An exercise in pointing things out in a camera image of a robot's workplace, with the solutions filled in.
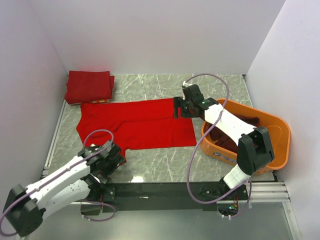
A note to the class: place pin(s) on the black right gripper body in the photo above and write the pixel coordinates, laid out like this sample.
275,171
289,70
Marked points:
186,110

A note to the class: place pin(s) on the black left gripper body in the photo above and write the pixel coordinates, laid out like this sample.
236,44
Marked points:
112,164

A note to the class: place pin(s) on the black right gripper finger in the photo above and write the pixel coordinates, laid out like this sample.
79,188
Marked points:
177,101
176,112

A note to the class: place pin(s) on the bright red t-shirt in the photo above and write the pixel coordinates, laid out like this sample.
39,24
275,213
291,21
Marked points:
136,125

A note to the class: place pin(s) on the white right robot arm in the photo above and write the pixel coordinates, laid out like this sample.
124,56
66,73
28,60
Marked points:
254,146

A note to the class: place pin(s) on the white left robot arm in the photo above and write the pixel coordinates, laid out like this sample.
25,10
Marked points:
83,178

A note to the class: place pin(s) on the maroon crumpled shirt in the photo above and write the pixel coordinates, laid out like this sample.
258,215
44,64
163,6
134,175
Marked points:
222,140

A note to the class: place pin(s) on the folded patterned orange shirt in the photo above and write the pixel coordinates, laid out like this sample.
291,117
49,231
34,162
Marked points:
101,101

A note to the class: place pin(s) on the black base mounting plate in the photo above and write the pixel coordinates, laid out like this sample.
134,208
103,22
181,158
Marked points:
159,196

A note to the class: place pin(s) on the folded dark red shirt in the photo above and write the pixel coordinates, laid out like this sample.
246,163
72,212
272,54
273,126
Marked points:
86,86

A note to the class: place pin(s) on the orange plastic basket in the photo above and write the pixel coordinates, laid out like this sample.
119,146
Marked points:
279,131

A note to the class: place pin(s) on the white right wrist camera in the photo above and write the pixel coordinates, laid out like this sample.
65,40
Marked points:
185,84

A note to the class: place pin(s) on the aluminium frame rail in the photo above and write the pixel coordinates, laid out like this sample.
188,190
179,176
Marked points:
269,192

